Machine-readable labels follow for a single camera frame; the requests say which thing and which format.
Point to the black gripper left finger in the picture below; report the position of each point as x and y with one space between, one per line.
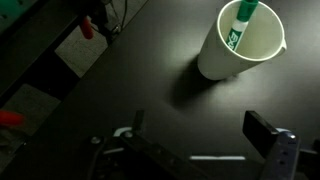
139 123

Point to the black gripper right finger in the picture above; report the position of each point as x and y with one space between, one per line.
260 133

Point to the green Expo marker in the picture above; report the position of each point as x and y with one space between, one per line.
241 23

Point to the white ceramic mug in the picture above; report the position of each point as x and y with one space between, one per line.
246 43

